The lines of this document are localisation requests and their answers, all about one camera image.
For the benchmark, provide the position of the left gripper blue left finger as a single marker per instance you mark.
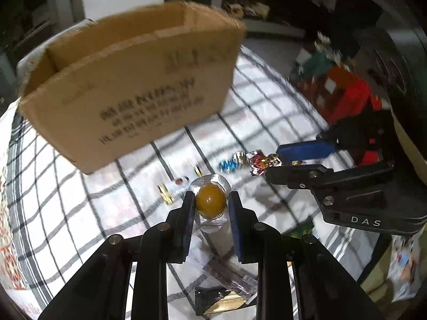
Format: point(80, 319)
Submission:
point(98, 290)

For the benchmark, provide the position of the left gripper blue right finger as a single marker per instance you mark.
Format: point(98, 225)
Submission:
point(295, 274)

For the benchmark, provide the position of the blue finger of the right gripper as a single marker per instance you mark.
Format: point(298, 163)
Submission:
point(316, 176)
point(301, 151)

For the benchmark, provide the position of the clear snack stick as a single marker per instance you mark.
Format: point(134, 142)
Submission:
point(237, 280)

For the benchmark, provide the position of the green chip snack bag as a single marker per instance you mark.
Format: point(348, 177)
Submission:
point(304, 228)

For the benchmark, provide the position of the black gold snack bar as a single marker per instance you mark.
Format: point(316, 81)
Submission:
point(216, 300)

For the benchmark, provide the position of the red gold foil candies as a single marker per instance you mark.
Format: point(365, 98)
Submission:
point(259, 163)

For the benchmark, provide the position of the blue foil candies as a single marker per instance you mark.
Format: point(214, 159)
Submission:
point(229, 166)

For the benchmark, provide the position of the red wooden chair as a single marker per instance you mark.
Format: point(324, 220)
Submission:
point(338, 94)

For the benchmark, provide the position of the gold wrapped small candy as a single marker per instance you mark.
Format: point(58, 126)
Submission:
point(165, 194)

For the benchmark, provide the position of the green cloth on chair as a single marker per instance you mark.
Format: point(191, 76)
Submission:
point(308, 66)

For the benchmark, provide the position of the black white checkered tablecloth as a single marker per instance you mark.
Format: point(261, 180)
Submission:
point(59, 216)

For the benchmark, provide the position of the floral patterned table mat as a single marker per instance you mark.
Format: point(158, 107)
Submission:
point(11, 278)

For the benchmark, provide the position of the white low tv bench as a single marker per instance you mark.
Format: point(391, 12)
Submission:
point(257, 27)

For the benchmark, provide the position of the brown cardboard box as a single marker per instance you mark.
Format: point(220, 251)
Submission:
point(105, 88)

